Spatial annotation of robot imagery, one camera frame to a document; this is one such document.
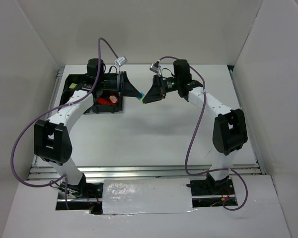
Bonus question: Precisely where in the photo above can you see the red flower print lego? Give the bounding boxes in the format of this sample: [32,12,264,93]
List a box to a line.
[109,95,119,104]

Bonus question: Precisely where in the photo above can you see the teal and green lego block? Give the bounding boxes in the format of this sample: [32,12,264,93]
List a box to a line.
[138,92,145,104]

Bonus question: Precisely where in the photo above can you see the red long lego brick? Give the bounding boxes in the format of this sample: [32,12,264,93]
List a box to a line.
[97,98,111,105]

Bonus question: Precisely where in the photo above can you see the light green square lego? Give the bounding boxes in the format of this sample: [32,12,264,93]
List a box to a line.
[69,83,76,89]

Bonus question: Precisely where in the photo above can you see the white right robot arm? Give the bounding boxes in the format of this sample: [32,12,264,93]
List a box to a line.
[142,59,248,193]

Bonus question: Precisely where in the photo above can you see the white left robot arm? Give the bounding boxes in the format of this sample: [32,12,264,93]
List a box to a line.
[34,59,142,197]

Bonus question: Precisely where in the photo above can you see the black four-compartment sorting tray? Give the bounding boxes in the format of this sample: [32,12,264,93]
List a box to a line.
[60,73,126,114]

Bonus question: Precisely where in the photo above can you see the white cover panel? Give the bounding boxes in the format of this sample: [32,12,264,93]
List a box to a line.
[102,178,193,215]

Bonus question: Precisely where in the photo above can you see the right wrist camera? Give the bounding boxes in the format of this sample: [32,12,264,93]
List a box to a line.
[149,62,161,74]

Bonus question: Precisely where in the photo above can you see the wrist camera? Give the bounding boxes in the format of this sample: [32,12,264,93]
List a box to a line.
[149,62,161,74]
[115,56,128,67]

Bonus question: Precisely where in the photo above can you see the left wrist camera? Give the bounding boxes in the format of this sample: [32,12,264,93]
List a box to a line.
[115,56,128,67]

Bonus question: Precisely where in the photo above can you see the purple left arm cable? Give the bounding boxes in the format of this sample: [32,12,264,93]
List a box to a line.
[10,37,120,210]

